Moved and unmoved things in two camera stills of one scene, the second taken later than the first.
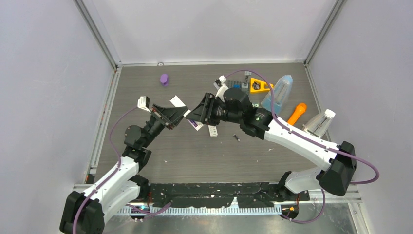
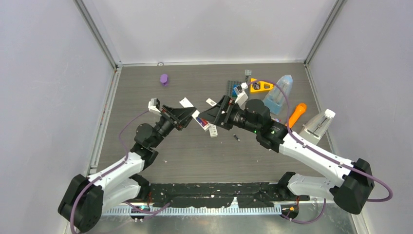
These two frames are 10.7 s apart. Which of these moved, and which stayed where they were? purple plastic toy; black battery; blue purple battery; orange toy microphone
Moved: blue purple battery
Stayed: purple plastic toy; black battery; orange toy microphone
